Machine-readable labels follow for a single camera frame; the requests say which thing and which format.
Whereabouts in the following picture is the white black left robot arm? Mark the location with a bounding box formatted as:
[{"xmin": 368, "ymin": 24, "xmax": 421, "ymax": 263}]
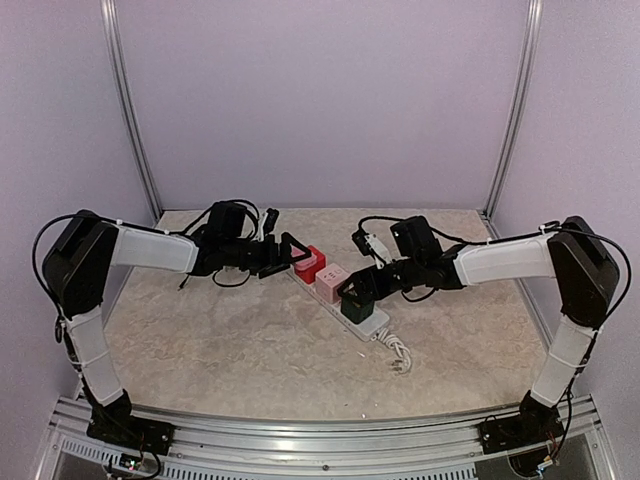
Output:
[{"xmin": 32, "ymin": 199, "xmax": 311, "ymax": 445}]

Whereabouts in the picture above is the left aluminium frame post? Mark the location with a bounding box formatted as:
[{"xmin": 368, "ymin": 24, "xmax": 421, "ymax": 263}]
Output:
[{"xmin": 100, "ymin": 0, "xmax": 164, "ymax": 222}]

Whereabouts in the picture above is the right aluminium frame post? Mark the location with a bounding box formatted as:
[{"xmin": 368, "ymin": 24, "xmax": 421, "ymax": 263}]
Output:
[{"xmin": 482, "ymin": 0, "xmax": 544, "ymax": 222}]

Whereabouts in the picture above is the black power adapter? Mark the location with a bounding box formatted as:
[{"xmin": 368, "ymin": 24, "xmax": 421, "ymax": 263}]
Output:
[{"xmin": 177, "ymin": 273, "xmax": 195, "ymax": 291}]

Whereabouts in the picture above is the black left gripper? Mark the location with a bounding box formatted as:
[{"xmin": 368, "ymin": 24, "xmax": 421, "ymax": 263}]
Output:
[{"xmin": 223, "ymin": 231, "xmax": 312, "ymax": 278}]

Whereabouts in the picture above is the white power strip cord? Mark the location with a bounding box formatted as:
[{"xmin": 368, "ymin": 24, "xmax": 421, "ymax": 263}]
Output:
[{"xmin": 377, "ymin": 325, "xmax": 415, "ymax": 376}]

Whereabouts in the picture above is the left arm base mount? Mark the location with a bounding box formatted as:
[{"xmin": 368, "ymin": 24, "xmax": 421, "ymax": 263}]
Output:
[{"xmin": 87, "ymin": 416, "xmax": 175, "ymax": 455}]

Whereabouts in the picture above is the dark green cube socket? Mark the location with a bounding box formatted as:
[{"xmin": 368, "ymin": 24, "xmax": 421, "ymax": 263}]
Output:
[{"xmin": 340, "ymin": 296, "xmax": 375, "ymax": 325}]

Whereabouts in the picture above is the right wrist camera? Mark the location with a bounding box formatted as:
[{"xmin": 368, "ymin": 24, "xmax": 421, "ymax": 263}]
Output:
[{"xmin": 351, "ymin": 228, "xmax": 393, "ymax": 269}]

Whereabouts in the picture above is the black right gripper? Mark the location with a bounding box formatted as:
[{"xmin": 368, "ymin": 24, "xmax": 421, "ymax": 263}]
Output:
[{"xmin": 337, "ymin": 255, "xmax": 423, "ymax": 305}]

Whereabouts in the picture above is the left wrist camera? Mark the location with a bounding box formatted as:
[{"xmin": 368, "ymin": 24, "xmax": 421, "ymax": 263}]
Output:
[{"xmin": 255, "ymin": 208, "xmax": 280, "ymax": 242}]

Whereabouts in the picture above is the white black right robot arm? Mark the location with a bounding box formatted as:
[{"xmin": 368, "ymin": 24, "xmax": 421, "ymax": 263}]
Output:
[{"xmin": 338, "ymin": 216, "xmax": 632, "ymax": 444}]

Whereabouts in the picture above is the pink cube socket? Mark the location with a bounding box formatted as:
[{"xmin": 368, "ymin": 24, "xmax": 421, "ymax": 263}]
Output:
[{"xmin": 315, "ymin": 263, "xmax": 350, "ymax": 304}]

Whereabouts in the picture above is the white power strip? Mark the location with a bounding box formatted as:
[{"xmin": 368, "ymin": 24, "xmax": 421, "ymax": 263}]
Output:
[{"xmin": 288, "ymin": 263, "xmax": 391, "ymax": 342}]

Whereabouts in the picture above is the red cube socket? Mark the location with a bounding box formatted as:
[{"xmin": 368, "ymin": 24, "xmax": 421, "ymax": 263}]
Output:
[{"xmin": 294, "ymin": 245, "xmax": 327, "ymax": 285}]

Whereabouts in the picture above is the aluminium frame post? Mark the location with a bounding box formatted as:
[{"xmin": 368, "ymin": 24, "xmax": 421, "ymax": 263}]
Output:
[
  {"xmin": 100, "ymin": 0, "xmax": 164, "ymax": 222},
  {"xmin": 482, "ymin": 0, "xmax": 544, "ymax": 222}
]

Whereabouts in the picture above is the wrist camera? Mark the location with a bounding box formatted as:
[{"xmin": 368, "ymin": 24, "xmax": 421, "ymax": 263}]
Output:
[
  {"xmin": 351, "ymin": 228, "xmax": 393, "ymax": 269},
  {"xmin": 255, "ymin": 208, "xmax": 280, "ymax": 242}
]

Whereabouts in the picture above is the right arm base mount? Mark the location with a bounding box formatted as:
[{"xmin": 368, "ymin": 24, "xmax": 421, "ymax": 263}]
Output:
[{"xmin": 478, "ymin": 414, "xmax": 564, "ymax": 455}]

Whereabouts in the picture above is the pink folding extension socket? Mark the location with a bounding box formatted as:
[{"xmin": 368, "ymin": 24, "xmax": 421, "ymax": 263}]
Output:
[{"xmin": 294, "ymin": 252, "xmax": 317, "ymax": 270}]

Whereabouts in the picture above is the aluminium front rail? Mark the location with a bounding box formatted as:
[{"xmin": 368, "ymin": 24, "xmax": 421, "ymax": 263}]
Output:
[{"xmin": 27, "ymin": 396, "xmax": 622, "ymax": 479}]

